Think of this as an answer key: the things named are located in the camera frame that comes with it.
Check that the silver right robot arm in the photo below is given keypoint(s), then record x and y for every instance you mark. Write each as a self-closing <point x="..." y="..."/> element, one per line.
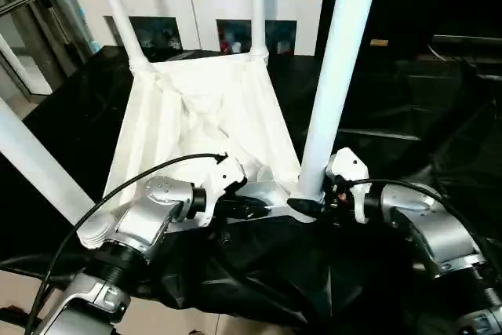
<point x="431" y="233"/>

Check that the white plastic table leg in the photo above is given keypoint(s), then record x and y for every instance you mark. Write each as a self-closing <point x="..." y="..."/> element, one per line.
<point x="341" y="60"/>
<point x="39" y="162"/>
<point x="257" y="5"/>
<point x="118" y="13"/>

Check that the black plastic mat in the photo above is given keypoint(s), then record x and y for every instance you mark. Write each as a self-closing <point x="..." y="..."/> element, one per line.
<point x="423" y="115"/>

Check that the grey metal stand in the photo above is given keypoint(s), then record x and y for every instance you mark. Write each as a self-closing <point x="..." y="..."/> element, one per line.
<point x="31" y="13"/>

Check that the white plastic table top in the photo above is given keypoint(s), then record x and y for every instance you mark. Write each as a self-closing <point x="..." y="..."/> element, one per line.
<point x="204" y="107"/>

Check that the small yellow label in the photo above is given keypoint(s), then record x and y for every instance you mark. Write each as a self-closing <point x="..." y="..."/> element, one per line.
<point x="380" y="42"/>

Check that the black bench with silver rail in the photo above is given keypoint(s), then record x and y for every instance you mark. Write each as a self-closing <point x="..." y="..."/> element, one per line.
<point x="471" y="52"/>

